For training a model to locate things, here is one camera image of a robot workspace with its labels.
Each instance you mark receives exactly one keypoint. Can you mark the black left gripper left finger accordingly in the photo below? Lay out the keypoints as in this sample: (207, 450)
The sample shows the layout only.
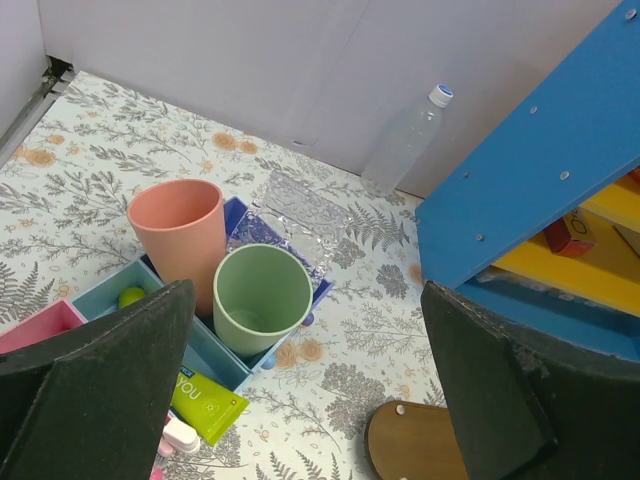
(91, 403)

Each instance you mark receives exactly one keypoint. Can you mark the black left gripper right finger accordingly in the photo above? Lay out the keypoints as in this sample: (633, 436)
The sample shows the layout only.
(527, 405)

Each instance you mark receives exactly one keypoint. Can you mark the green plastic cup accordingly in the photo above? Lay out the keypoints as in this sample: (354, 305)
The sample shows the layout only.
(261, 294)

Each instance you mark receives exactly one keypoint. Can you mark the pink plastic cup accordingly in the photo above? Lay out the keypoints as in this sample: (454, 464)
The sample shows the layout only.
(181, 227)

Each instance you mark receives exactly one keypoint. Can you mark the clear textured toothbrush holder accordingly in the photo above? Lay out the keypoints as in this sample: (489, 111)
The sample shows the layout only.
(288, 215)

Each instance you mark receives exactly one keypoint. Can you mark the pink white toothbrush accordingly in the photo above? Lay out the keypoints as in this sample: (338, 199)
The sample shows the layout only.
(177, 437)

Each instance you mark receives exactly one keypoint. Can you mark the lime green toothpaste tube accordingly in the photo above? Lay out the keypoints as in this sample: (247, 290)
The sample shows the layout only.
(208, 407)

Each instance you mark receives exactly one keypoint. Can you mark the oval wooden tray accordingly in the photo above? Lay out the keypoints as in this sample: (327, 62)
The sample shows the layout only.
(405, 440)

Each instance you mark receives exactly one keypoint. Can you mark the pink drawer box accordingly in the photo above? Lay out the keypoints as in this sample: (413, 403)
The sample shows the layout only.
(57, 318)

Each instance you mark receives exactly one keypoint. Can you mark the red small box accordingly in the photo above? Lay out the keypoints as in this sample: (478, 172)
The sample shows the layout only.
(570, 235)

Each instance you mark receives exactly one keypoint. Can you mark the blue wooden shelf unit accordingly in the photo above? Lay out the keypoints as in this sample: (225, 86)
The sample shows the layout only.
(569, 145)

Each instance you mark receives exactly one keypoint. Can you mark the clear plastic water bottle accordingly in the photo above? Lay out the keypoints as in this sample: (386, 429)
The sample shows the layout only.
(404, 140)

